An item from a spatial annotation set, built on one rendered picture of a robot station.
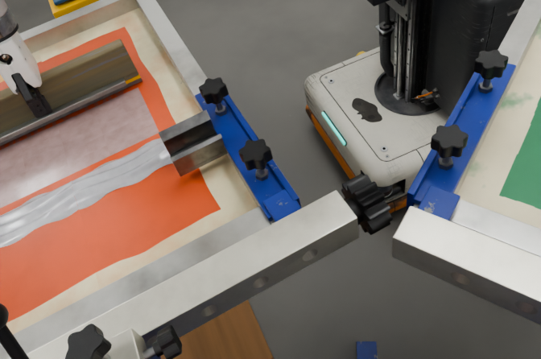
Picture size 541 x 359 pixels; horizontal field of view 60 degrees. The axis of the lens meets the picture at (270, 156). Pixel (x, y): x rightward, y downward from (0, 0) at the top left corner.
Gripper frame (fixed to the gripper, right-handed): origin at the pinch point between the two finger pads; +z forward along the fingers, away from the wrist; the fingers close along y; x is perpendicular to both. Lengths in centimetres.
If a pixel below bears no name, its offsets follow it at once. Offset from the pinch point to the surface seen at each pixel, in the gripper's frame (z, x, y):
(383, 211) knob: -6, -37, -56
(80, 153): 5.2, -3.6, -12.4
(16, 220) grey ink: 5.5, 9.1, -21.5
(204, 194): 3.9, -19.8, -34.3
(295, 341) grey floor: 98, -32, -28
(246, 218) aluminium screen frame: 0, -23, -45
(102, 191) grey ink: 4.8, -5.2, -23.9
